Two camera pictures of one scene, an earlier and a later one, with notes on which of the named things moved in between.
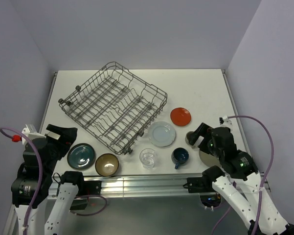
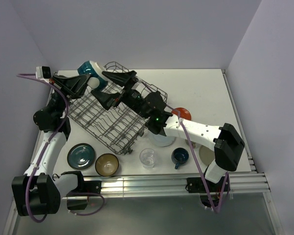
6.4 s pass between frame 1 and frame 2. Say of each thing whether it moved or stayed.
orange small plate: stayed
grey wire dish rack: stayed
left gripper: moved
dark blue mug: stayed
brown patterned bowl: stayed
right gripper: moved
